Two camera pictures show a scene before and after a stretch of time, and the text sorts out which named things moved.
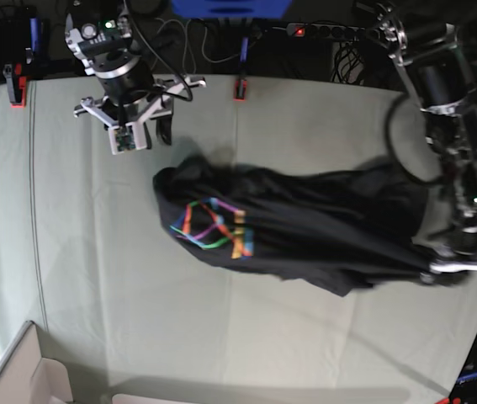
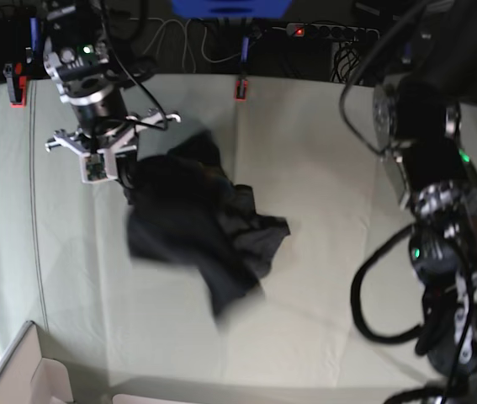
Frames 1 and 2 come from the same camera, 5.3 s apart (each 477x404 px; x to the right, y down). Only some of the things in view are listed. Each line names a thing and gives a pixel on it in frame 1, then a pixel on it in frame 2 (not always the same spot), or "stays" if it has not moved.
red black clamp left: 17,84 stays
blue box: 233,8 stays
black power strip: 312,30 stays
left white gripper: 137,130 to 122,140
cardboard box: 23,376 stays
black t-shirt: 351,226 to 184,207
